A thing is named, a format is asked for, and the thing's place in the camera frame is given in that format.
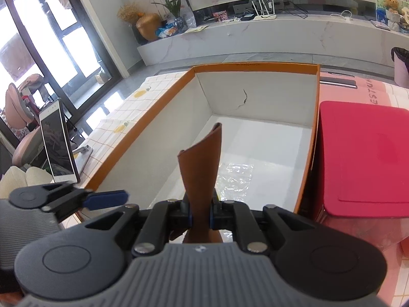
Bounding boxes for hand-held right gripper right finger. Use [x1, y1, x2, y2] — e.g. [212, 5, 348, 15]
[209, 200, 315, 256]

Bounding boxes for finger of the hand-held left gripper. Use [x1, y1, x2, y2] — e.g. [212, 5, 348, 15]
[41, 182, 129, 222]

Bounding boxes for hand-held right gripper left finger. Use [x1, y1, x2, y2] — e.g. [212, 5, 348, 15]
[85, 200, 193, 258]

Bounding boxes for brown leather piece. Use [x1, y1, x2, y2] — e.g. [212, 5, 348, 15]
[177, 123, 224, 244]

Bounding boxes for orange cardboard box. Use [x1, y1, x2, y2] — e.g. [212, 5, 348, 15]
[81, 62, 321, 244]

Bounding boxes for silver tablet stand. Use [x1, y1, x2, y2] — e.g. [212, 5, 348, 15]
[72, 145, 94, 175]

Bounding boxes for cream cushion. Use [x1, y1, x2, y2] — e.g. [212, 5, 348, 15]
[0, 166, 53, 199]

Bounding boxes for lemon print checked tablecloth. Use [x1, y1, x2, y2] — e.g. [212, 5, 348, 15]
[61, 70, 409, 307]

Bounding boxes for pink chair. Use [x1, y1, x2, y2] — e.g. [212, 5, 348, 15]
[5, 73, 47, 168]

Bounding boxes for red felt pouch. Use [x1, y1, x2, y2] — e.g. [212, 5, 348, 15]
[320, 101, 409, 221]

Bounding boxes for glass balcony door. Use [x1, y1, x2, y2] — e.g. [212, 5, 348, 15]
[0, 0, 128, 154]

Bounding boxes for orange round vase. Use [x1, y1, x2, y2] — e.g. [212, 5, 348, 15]
[136, 13, 163, 42]

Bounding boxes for blue snack packets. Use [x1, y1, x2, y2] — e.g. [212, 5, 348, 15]
[155, 25, 179, 38]

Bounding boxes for white marble television console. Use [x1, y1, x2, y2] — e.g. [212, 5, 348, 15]
[137, 0, 409, 68]

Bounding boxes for thin black bar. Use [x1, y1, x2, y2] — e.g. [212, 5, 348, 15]
[320, 70, 355, 78]

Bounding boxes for dried yellow flowers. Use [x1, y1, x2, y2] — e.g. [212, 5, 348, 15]
[117, 3, 142, 24]

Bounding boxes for pink printed sheet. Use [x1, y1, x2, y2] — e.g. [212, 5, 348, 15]
[320, 72, 409, 109]

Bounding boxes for clear plastic bag with vase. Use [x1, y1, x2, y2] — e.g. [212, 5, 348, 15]
[174, 0, 197, 30]

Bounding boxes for white router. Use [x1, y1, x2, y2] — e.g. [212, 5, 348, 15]
[252, 0, 279, 21]

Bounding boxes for pink trash bin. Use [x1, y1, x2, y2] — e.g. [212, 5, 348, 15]
[391, 47, 409, 87]

